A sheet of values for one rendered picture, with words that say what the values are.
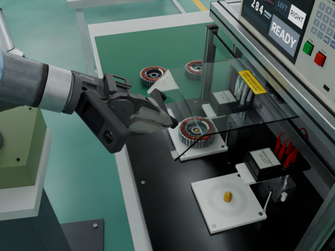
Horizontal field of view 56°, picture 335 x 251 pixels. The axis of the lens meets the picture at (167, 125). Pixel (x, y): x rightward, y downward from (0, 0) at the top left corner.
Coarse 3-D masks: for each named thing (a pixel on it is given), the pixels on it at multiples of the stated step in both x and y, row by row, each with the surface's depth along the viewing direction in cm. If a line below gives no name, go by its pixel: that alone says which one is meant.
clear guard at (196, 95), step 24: (168, 72) 76; (192, 72) 75; (216, 72) 75; (168, 96) 72; (192, 96) 68; (216, 96) 68; (240, 96) 68; (264, 96) 68; (192, 120) 63; (216, 120) 63; (240, 120) 63; (264, 120) 63; (168, 144) 65; (192, 144) 61
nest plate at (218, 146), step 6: (216, 138) 99; (210, 144) 97; (216, 144) 97; (222, 144) 97; (192, 150) 95; (198, 150) 95; (204, 150) 95; (210, 150) 95; (216, 150) 95; (222, 150) 96; (186, 156) 93; (192, 156) 94; (198, 156) 94
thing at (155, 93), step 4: (156, 88) 71; (152, 92) 71; (156, 92) 70; (160, 92) 71; (152, 96) 70; (156, 96) 69; (160, 96) 69; (164, 96) 71; (156, 100) 69; (160, 100) 68; (164, 100) 72; (160, 104) 67; (164, 104) 67; (164, 108) 66; (172, 120) 64; (176, 120) 66; (176, 124) 65; (172, 128) 66
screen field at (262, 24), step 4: (244, 8) 81; (248, 8) 79; (248, 12) 80; (252, 12) 78; (252, 16) 78; (256, 16) 76; (256, 20) 77; (260, 20) 75; (260, 24) 75; (264, 24) 74; (264, 28) 74
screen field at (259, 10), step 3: (252, 0) 77; (255, 0) 75; (252, 3) 77; (255, 3) 76; (258, 3) 74; (252, 6) 77; (255, 6) 76; (258, 6) 75; (261, 6) 73; (255, 9) 76; (258, 9) 75; (261, 9) 74; (258, 12) 75; (261, 12) 74
